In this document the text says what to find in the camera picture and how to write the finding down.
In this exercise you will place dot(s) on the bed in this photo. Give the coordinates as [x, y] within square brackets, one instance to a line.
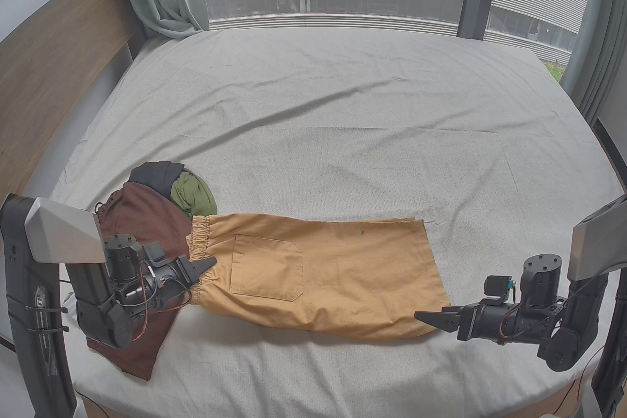
[343, 112]

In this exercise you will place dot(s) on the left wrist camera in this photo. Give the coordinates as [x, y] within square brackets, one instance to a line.
[154, 254]

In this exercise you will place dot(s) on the brown shorts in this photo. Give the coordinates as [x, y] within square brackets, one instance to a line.
[142, 215]

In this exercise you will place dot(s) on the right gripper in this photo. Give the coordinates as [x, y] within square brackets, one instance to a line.
[490, 320]

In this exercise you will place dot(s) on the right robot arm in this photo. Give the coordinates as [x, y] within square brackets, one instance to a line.
[578, 308]

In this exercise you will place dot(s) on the black garment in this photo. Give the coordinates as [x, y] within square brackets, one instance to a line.
[154, 178]

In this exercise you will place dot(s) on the tan shorts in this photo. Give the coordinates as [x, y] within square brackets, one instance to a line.
[343, 274]

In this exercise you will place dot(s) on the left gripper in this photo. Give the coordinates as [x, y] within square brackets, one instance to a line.
[174, 281]

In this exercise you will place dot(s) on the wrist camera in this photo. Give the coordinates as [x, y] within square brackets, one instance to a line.
[497, 288]
[154, 254]

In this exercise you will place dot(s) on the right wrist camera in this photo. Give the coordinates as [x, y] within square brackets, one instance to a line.
[497, 288]

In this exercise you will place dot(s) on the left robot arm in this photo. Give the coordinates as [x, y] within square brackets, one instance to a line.
[54, 235]

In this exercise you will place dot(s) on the green garment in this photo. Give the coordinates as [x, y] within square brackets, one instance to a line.
[193, 193]

